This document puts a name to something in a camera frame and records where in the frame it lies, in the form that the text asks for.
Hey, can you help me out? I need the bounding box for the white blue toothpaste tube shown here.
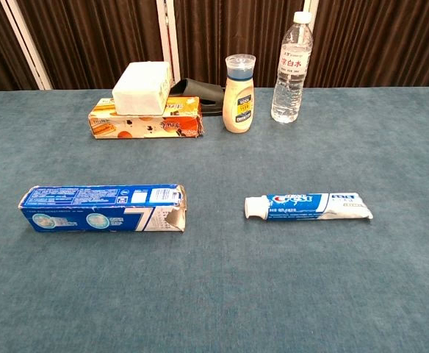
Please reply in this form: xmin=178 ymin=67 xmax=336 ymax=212
xmin=244 ymin=192 xmax=374 ymax=221

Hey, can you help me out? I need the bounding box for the blue toothpaste carton box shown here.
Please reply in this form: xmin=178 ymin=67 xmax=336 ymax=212
xmin=18 ymin=183 xmax=188 ymax=234

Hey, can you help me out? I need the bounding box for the orange biscuit carton box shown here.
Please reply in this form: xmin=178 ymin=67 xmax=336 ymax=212
xmin=87 ymin=96 xmax=204 ymax=140

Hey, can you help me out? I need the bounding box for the white rectangular box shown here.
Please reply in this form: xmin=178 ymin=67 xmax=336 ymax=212
xmin=111 ymin=61 xmax=173 ymax=117

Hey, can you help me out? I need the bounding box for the beige bottle with clear cap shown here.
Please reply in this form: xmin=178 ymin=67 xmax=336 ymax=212
xmin=222 ymin=54 xmax=256 ymax=135

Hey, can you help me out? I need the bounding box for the black rubber slipper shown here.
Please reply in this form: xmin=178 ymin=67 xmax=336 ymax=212
xmin=169 ymin=78 xmax=226 ymax=117

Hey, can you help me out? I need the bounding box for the clear plastic water bottle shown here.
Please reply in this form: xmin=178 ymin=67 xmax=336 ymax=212
xmin=270 ymin=10 xmax=314 ymax=124

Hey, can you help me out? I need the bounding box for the dark brown pleated curtain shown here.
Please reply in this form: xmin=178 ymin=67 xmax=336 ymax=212
xmin=0 ymin=0 xmax=429 ymax=97

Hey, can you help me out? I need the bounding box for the white partition frame post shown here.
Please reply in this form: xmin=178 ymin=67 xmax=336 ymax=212
xmin=0 ymin=0 xmax=53 ymax=91
xmin=155 ymin=0 xmax=182 ymax=89
xmin=302 ymin=0 xmax=321 ymax=23

